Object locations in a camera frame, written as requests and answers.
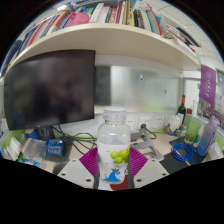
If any purple translucent water bottle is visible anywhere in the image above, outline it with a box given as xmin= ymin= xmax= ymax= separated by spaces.
xmin=196 ymin=115 xmax=219 ymax=158

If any silver laptop stand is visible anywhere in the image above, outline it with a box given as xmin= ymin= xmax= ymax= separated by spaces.
xmin=129 ymin=128 xmax=165 ymax=163

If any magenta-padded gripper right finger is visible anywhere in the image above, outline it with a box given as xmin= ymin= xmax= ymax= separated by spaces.
xmin=128 ymin=147 xmax=170 ymax=189

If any black desk mat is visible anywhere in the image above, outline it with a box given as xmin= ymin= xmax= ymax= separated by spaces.
xmin=161 ymin=136 xmax=208 ymax=174

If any flat round red coaster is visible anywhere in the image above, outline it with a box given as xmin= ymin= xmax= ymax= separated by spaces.
xmin=109 ymin=176 xmax=130 ymax=192

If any green drinking glass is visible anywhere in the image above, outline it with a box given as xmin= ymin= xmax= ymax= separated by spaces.
xmin=184 ymin=116 xmax=201 ymax=145

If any stack of white tissues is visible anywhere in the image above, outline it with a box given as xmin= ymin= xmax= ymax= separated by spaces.
xmin=1 ymin=136 xmax=23 ymax=161

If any clear plastic box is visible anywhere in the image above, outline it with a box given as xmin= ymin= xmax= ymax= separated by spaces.
xmin=20 ymin=137 xmax=48 ymax=161

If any black computer monitor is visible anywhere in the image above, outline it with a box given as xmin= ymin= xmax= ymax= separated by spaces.
xmin=3 ymin=49 xmax=97 ymax=139

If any clear plastic drink bottle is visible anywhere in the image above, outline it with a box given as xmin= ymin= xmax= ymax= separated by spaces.
xmin=96 ymin=106 xmax=132 ymax=184

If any small blue printed box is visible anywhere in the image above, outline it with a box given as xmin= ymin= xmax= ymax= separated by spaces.
xmin=45 ymin=137 xmax=66 ymax=157

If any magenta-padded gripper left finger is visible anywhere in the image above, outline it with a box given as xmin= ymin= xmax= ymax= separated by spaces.
xmin=56 ymin=147 xmax=99 ymax=190

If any shelf unit with books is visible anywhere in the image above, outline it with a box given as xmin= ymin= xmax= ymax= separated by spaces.
xmin=0 ymin=0 xmax=204 ymax=73

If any blue coiled cable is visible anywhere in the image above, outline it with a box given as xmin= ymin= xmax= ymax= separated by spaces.
xmin=170 ymin=143 xmax=195 ymax=163

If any dark wine bottle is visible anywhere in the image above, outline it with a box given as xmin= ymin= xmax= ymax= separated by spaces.
xmin=176 ymin=94 xmax=188 ymax=127

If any black cable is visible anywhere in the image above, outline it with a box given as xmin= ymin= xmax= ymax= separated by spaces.
xmin=49 ymin=123 xmax=98 ymax=156

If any purple hanging pennant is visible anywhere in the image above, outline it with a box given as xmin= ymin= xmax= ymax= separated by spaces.
xmin=198 ymin=64 xmax=218 ymax=106

